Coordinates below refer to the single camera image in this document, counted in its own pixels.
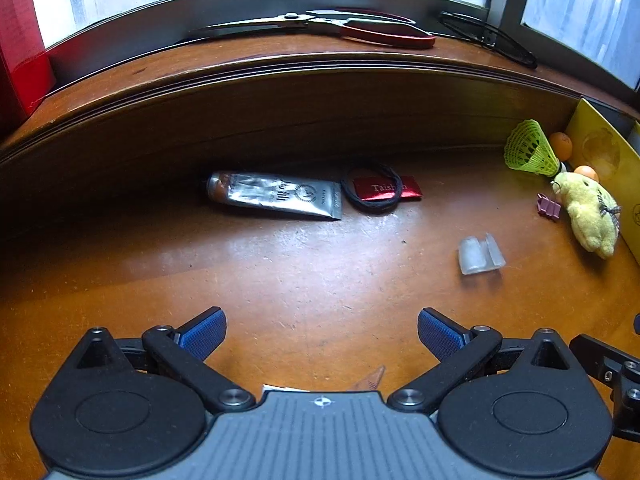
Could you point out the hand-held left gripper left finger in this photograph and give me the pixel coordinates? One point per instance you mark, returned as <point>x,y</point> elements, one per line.
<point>205,332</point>

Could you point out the black glasses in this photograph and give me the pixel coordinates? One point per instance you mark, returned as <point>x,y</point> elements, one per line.
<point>487,37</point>

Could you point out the green plastic shuttlecock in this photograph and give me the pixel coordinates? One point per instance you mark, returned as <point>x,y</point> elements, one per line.
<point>530,150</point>

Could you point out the white paper scrap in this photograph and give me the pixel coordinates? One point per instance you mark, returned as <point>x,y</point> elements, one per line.
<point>285,388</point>

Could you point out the silver tube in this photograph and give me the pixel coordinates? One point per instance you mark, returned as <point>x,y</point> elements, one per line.
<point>280,195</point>

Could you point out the yellow plush toy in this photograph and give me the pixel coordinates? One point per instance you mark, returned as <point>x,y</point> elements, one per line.
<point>590,215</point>

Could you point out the red box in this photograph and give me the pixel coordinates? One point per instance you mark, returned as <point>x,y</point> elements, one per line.
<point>20,60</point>

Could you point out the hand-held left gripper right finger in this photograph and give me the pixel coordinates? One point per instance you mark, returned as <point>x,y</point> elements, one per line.
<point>440,332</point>

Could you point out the red packet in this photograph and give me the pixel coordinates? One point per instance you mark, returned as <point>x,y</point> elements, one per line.
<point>410,187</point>

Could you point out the orange ping pong ball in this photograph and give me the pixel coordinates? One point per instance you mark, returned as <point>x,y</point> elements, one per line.
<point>587,172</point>
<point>562,144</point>

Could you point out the yellow cardboard box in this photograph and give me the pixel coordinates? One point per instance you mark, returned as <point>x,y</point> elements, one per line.
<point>585,130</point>

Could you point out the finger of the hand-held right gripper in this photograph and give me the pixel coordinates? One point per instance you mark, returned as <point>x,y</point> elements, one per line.
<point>600,355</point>

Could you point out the clear triangle ruler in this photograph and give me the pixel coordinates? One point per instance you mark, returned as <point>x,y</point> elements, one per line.
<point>372,380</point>

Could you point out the grey window frame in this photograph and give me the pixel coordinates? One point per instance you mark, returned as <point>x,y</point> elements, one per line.
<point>200,10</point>

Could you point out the pink binder clip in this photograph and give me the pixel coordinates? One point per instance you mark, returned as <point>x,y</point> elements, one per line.
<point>550,206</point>

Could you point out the wooden windowsill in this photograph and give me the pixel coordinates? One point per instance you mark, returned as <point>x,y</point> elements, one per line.
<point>300,65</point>

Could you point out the translucent plastic clip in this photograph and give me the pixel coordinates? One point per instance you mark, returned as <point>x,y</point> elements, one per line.
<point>472,257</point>

